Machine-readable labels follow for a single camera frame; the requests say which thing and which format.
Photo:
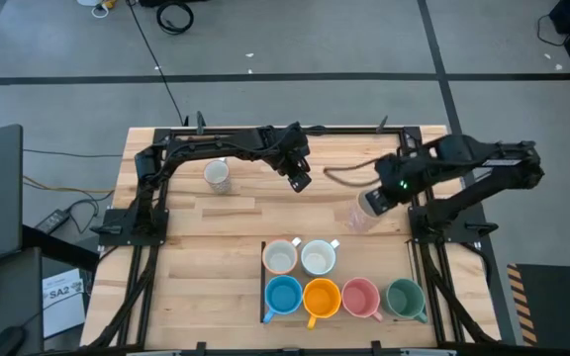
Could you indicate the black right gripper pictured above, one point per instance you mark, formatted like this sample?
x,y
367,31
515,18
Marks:
x,y
396,185

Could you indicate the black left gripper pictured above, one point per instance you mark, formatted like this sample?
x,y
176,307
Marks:
x,y
292,165

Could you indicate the red leaf pattern mug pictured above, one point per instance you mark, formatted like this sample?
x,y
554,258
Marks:
x,y
361,221

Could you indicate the grey diamond pattern mug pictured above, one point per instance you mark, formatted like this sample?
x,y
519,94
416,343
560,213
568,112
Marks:
x,y
217,173

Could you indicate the yellow dotted white mug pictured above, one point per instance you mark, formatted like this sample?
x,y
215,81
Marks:
x,y
280,257

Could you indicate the blue tile pattern mug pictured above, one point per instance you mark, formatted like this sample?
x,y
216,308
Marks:
x,y
318,258

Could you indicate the green mug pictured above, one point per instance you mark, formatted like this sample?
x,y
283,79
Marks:
x,y
404,298

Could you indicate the plain blue mug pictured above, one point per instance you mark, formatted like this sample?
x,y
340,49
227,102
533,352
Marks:
x,y
283,295

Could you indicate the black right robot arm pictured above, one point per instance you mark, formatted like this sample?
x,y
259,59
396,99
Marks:
x,y
488,158

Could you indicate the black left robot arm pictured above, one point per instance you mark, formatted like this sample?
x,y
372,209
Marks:
x,y
201,146

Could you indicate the pink mug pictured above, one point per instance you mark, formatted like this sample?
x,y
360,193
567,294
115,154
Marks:
x,y
360,297

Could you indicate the orange mug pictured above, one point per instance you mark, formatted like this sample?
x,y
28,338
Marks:
x,y
321,297

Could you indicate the black mat with hazard stripes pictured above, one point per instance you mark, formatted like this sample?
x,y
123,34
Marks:
x,y
557,306

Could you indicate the black desk beam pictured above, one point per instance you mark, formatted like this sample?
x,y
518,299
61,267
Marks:
x,y
62,249

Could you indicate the black power adapter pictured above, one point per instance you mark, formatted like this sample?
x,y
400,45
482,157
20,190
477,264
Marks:
x,y
52,221

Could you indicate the white printed paper sheet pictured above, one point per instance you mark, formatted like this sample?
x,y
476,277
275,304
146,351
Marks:
x,y
62,309

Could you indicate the black computer mouse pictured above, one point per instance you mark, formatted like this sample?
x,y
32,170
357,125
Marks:
x,y
5,342

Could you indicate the black metal table frame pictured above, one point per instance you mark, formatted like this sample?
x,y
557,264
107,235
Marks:
x,y
354,130

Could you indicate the black metal base plate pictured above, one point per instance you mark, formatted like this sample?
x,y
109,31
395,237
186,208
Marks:
x,y
473,228
114,226

